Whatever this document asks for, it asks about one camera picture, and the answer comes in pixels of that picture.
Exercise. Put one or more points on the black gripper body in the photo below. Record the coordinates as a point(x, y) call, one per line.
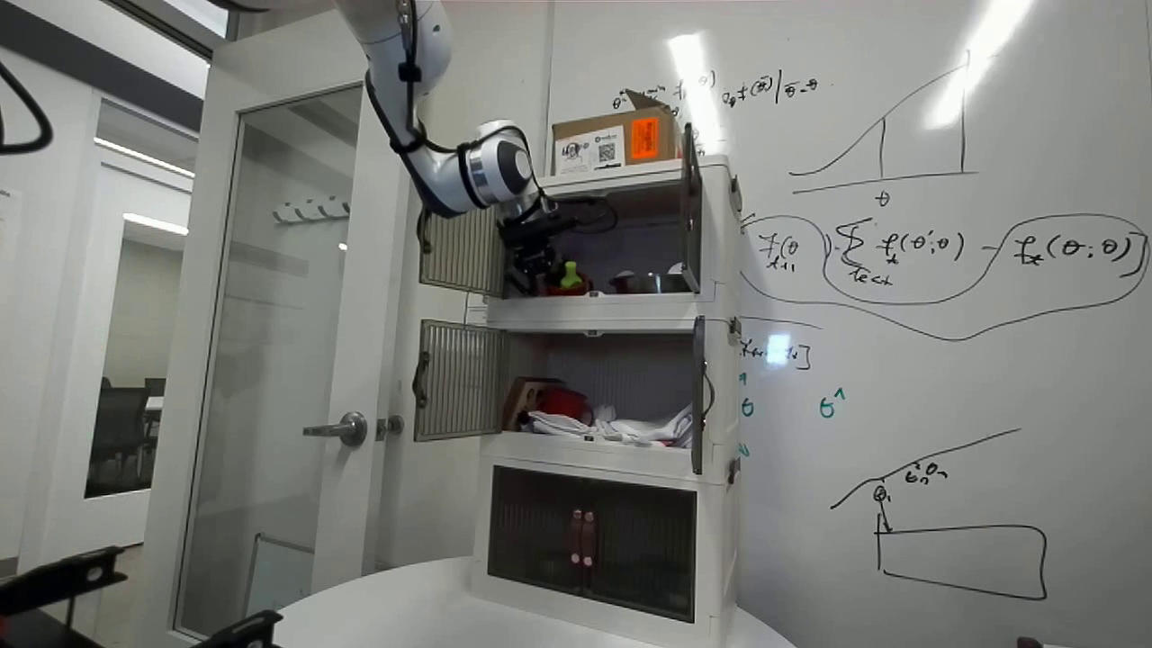
point(526, 233)

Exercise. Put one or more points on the green plastic utensil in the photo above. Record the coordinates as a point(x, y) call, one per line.
point(575, 271)

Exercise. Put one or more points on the white stacked cabinet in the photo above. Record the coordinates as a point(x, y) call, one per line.
point(599, 316)

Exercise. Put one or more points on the red packet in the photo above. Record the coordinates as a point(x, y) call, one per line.
point(557, 396)

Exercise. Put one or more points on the cardboard box with labels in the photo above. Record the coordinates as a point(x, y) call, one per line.
point(626, 145)

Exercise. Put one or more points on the white room door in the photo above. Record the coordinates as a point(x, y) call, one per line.
point(378, 335)

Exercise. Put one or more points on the crumpled white cloth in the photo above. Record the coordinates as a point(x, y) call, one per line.
point(626, 428)

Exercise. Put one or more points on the round door lock knob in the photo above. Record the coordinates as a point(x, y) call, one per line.
point(390, 425)

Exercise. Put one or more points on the dark glass window panel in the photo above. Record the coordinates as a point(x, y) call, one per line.
point(119, 396)

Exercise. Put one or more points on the short black metal bar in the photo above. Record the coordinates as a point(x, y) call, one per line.
point(246, 628)

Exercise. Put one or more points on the long black metal bar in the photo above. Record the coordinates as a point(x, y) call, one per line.
point(60, 576)

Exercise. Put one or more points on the white wall hook rack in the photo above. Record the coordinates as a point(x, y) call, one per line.
point(310, 209)

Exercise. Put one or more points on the large wall whiteboard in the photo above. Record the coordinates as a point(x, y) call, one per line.
point(960, 361)

